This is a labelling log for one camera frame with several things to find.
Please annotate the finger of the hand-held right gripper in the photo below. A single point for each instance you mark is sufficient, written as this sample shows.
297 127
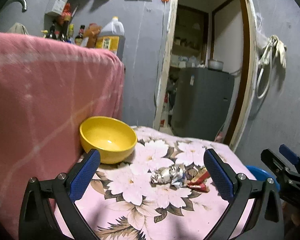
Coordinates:
271 158
288 152

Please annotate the grey rag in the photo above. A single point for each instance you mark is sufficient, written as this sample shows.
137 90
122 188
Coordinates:
18 28

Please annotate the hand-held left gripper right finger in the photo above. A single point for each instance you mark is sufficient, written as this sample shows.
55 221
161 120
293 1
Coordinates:
217 175

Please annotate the blue plastic bucket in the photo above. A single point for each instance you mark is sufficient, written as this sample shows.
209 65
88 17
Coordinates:
258 173

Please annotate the metal faucet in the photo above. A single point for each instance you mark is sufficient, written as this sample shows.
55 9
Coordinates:
22 2

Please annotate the pink floral blanket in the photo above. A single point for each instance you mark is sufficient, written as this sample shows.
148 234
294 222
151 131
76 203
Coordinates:
145 212

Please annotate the grey refrigerator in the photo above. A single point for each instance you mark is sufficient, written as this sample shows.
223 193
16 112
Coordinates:
202 105

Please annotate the white red sack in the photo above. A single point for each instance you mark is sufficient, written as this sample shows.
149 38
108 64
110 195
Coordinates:
162 122

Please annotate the large cooking oil jug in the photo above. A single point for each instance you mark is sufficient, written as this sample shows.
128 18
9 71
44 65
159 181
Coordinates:
112 37

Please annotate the dark sauce bottle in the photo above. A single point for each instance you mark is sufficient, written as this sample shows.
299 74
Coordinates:
62 33
79 36

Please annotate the clear plastic bag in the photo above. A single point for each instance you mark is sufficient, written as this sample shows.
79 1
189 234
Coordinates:
261 38

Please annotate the person's right hand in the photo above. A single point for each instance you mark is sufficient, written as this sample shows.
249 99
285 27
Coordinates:
296 222

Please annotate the red snack wrapper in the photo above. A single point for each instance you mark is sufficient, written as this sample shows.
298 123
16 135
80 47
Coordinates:
197 183

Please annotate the pink checked towel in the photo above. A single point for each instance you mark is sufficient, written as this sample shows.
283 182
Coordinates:
40 92

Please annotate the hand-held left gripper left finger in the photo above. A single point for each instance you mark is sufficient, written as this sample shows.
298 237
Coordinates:
86 175

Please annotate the yellow bowl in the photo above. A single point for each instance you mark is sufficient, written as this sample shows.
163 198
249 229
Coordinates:
107 140

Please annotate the silver paper wrapper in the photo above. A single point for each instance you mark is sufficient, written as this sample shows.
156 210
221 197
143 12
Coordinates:
165 176

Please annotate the metal utensil holder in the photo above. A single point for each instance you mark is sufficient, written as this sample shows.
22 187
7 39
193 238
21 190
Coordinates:
56 3

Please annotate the red net bag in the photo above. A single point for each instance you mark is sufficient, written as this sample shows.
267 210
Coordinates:
66 12

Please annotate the wooden door frame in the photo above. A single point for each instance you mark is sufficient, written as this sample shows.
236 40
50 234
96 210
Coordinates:
165 67

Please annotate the cream rubber gloves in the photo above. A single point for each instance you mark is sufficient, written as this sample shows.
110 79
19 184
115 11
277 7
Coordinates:
281 51

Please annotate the wooden storage shelf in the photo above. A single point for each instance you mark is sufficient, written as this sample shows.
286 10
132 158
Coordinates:
187 48

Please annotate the metal cooking pot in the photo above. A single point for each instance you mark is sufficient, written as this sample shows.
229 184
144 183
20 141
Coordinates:
215 65

